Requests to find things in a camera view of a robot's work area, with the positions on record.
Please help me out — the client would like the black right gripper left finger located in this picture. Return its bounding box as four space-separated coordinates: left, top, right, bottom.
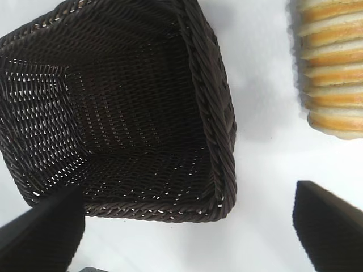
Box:
0 185 87 272

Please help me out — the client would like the long striped bread loaf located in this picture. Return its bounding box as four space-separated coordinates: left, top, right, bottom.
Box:
294 0 363 141

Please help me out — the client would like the dark brown wicker basket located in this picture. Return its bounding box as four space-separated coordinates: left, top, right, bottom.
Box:
0 0 238 225

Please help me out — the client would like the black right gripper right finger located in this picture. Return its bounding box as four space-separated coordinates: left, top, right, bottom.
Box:
293 180 363 272

